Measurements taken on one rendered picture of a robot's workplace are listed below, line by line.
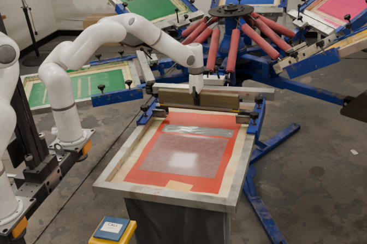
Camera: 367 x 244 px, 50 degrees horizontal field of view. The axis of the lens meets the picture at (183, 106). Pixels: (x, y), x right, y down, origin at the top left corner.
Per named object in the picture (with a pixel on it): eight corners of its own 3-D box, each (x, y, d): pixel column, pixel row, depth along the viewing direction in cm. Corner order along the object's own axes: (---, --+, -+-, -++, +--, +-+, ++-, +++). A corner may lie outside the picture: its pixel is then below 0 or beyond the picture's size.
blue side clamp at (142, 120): (147, 133, 199) (144, 122, 196) (137, 132, 201) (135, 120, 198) (166, 105, 224) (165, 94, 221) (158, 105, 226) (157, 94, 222)
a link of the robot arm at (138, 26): (103, 38, 151) (89, 30, 162) (143, 63, 165) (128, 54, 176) (125, 1, 151) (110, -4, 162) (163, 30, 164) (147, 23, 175)
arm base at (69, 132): (44, 144, 161) (34, 112, 154) (60, 129, 171) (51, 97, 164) (78, 147, 157) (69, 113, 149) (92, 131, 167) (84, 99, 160)
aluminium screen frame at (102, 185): (236, 214, 142) (235, 206, 140) (93, 193, 160) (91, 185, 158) (263, 109, 208) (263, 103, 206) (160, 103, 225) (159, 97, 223)
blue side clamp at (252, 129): (257, 143, 183) (257, 130, 179) (246, 142, 184) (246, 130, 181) (265, 112, 207) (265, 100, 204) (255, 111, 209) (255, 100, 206)
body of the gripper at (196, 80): (191, 64, 191) (193, 85, 197) (185, 72, 183) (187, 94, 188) (206, 65, 189) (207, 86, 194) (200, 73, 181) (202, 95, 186)
